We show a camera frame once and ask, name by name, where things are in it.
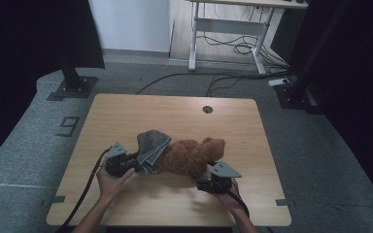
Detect person's left hand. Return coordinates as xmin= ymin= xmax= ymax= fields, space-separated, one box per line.
xmin=95 ymin=166 xmax=136 ymax=203

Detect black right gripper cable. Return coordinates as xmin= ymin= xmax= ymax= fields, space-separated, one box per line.
xmin=226 ymin=189 xmax=251 ymax=218

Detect black metal stand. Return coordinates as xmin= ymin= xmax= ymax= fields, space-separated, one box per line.
xmin=47 ymin=52 xmax=99 ymax=102
xmin=274 ymin=0 xmax=353 ymax=115

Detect white power strip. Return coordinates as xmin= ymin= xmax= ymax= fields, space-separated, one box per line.
xmin=267 ymin=78 xmax=291 ymax=88

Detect grey knit doll sweater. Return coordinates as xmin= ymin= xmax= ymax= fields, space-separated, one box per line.
xmin=134 ymin=129 xmax=173 ymax=175

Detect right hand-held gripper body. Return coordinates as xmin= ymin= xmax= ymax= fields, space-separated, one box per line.
xmin=195 ymin=160 xmax=243 ymax=195

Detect black computer tower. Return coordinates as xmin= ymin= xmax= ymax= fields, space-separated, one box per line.
xmin=269 ymin=8 xmax=301 ymax=63

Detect person's right hand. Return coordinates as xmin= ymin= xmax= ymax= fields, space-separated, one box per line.
xmin=218 ymin=179 xmax=243 ymax=214

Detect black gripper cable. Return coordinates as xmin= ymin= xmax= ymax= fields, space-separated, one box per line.
xmin=53 ymin=147 xmax=112 ymax=233
xmin=226 ymin=189 xmax=251 ymax=218

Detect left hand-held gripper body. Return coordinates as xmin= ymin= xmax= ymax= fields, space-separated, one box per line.
xmin=104 ymin=141 xmax=138 ymax=179

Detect black floor cables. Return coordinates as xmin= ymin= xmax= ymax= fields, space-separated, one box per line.
xmin=135 ymin=32 xmax=290 ymax=98

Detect black curtain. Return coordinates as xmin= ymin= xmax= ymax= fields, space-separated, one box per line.
xmin=0 ymin=0 xmax=106 ymax=171
xmin=299 ymin=0 xmax=373 ymax=208

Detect white desk frame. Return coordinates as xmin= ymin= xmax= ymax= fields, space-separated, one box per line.
xmin=186 ymin=0 xmax=309 ymax=76

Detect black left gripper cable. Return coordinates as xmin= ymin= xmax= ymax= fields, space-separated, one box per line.
xmin=53 ymin=147 xmax=112 ymax=233

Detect brown teddy bear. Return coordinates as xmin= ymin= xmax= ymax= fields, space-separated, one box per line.
xmin=154 ymin=137 xmax=226 ymax=179

